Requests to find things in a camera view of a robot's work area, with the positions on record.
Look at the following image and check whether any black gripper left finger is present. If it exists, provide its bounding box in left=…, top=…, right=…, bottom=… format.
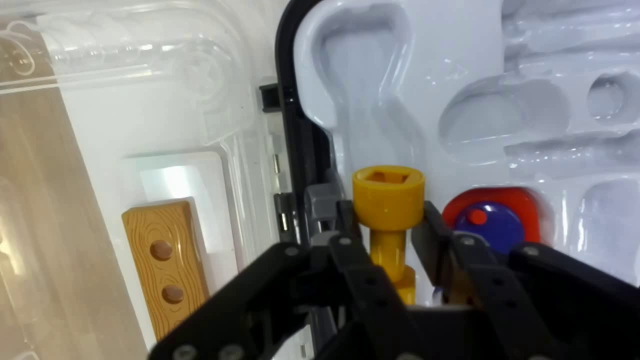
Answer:
left=145, top=197, right=395, bottom=360

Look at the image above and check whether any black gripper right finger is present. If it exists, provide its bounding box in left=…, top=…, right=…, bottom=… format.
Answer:
left=409, top=197, right=640, bottom=360

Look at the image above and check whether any yellow toy bolt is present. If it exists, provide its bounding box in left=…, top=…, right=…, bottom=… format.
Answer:
left=349, top=164, right=427, bottom=308

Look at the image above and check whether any red blue toy tape measure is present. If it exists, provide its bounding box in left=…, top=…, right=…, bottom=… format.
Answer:
left=440, top=186, right=544, bottom=258

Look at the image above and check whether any wooden toy block with holes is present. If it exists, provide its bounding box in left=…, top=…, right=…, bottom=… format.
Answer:
left=119, top=197, right=211, bottom=342

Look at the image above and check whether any clear plastic parts case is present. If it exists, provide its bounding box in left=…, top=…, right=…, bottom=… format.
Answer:
left=255, top=0, right=640, bottom=315

